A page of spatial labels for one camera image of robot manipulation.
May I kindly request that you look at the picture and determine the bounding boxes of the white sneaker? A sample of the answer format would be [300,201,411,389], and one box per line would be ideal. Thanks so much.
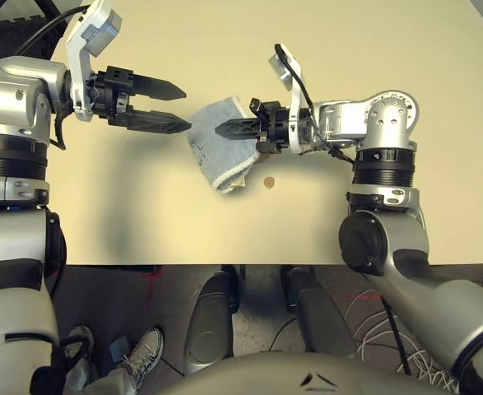
[119,327,165,390]

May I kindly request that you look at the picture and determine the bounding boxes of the grey trouser leg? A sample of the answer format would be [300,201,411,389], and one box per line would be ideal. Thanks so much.
[62,357,139,395]

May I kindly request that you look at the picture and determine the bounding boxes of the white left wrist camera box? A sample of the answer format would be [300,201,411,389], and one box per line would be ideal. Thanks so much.
[63,0,123,123]

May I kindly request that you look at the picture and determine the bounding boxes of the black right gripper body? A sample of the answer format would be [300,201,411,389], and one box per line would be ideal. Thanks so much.
[249,97,294,156]

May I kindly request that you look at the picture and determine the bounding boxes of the beige robot torso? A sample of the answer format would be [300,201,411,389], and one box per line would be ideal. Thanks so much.
[76,351,460,395]

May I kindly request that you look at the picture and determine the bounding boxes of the blue-grey floor pedal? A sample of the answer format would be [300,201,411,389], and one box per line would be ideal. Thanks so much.
[109,336,132,360]

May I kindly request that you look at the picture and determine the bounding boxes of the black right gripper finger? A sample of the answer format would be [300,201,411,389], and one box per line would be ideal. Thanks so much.
[215,117,262,141]

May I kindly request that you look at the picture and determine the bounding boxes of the blue-grey terry rag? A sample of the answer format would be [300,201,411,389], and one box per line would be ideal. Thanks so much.
[186,95,261,196]

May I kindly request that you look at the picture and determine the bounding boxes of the grey robot leg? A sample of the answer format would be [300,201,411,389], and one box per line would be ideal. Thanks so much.
[281,266,357,359]
[183,271,240,375]

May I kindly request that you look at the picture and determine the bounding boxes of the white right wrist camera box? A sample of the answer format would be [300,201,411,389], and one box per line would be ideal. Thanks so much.
[267,44,314,156]

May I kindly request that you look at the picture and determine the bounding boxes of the black metal frame beam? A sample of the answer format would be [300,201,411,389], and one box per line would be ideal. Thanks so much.
[33,0,61,21]

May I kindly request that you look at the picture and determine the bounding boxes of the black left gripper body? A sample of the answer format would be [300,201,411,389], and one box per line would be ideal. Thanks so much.
[86,65,137,127]

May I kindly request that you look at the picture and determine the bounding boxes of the white tangled floor cable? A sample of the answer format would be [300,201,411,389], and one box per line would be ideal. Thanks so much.
[343,294,460,392]

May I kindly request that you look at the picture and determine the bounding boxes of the grey robot left leg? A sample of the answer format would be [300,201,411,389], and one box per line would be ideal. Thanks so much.
[183,271,240,375]

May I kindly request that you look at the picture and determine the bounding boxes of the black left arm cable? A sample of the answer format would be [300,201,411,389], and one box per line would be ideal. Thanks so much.
[18,6,86,151]

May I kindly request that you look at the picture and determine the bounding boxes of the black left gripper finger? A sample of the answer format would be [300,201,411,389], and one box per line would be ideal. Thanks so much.
[124,109,193,134]
[132,74,188,101]

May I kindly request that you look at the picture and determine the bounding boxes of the grey robot right leg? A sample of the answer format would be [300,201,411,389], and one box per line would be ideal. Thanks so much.
[281,266,357,359]

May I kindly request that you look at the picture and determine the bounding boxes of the black foam floor mat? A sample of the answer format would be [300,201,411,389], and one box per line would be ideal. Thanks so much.
[0,20,57,58]

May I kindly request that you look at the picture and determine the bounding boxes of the grey worn sneaker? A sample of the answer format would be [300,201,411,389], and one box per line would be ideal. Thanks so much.
[62,325,95,371]

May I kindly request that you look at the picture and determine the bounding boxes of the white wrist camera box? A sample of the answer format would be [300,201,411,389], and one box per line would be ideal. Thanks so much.
[267,44,314,156]
[63,0,123,123]

